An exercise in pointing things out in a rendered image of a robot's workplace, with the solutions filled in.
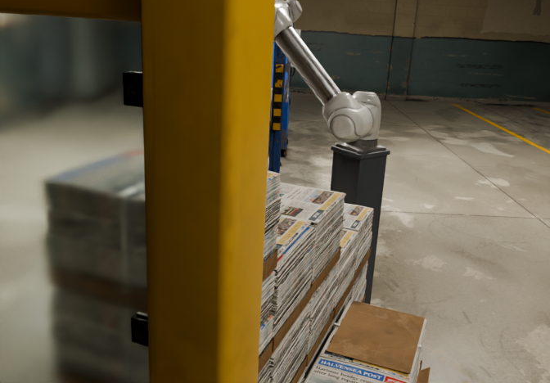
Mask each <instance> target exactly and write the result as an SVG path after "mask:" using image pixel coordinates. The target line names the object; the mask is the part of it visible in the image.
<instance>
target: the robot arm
mask: <svg viewBox="0 0 550 383"><path fill-rule="evenodd" d="M301 14H302V8H301V6H300V4H299V2H298V1H296V0H286V1H278V0H275V16H274V34H273V41H274V42H276V44H277V45H278V46H279V47H280V48H281V50H282V51H283V53H284V54H285V55H286V57H287V58H288V60H289V61H290V62H291V64H292V65H293V66H294V67H295V69H296V70H297V71H298V72H299V74H300V75H301V77H302V78H303V79H304V81H305V82H306V83H307V84H308V86H309V87H310V88H311V90H312V91H313V93H314V94H315V95H316V97H317V98H318V100H319V101H320V102H321V103H322V104H323V107H322V115H323V117H324V119H325V120H326V122H327V125H328V129H329V131H330V133H331V135H332V136H333V137H334V138H336V139H337V140H339V141H342V142H338V143H336V146H337V147H341V148H344V149H346V150H349V151H353V152H356V153H358V154H365V153H369V152H375V151H386V147H385V146H381V145H378V144H377V139H378V133H379V129H380V123H381V103H380V100H379V97H378V96H377V95H376V94H375V93H374V92H360V91H357V92H356V93H354V94H353V95H352V96H351V95H350V94H349V93H348V92H341V91H340V89H339V88H338V87H337V86H336V84H335V83H334V82H333V80H332V79H331V77H330V76H329V75H328V73H327V72H326V71H325V70H324V69H323V67H322V66H321V65H320V63H319V62H318V60H317V59H316V58H315V56H314V55H313V53H312V52H311V51H310V50H309V49H308V47H307V46H306V45H305V43H304V42H303V40H302V39H301V38H300V36H299V35H298V34H297V33H296V32H295V30H294V29H293V23H295V22H296V21H297V20H298V19H299V17H300V15H301Z"/></svg>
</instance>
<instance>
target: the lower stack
mask: <svg viewBox="0 0 550 383"><path fill-rule="evenodd" d="M352 302H353V301H352V300H351V301H350V302H349V303H348V304H347V306H346V308H345V310H344V312H343V313H342V315H341V317H340V319H339V321H338V323H334V330H333V331H332V333H331V334H330V336H329V338H328V340H327V342H326V344H325V345H324V347H323V349H322V352H321V353H320V355H319V357H318V360H317V362H316V363H315V364H314V366H313V368H312V370H311V372H310V373H309V375H308V377H307V379H306V381H305V383H417V382H418V378H419V375H420V371H421V370H419V369H420V366H421V365H420V362H421V359H420V357H421V354H422V353H421V351H422V346H423V340H424V335H425V331H426V329H425V327H426V321H427V319H425V320H424V323H423V326H422V332H421V335H420V339H419V342H418V345H417V351H416V354H415V358H414V361H413V364H412V370H411V373H410V374H408V373H405V372H400V371H396V370H393V369H389V368H386V367H381V366H378V365H375V364H371V363H366V362H364V361H360V360H357V359H355V358H350V357H346V356H343V355H340V354H334V353H331V352H328V351H327V348H328V346H329V344H330V343H331V341H332V339H333V337H334V335H335V334H336V331H337V330H338V328H339V326H340V324H341V322H342V321H343V319H344V317H345V315H346V313H347V311H348V310H349V307H350V305H351V304H352ZM335 325H336V328H335Z"/></svg>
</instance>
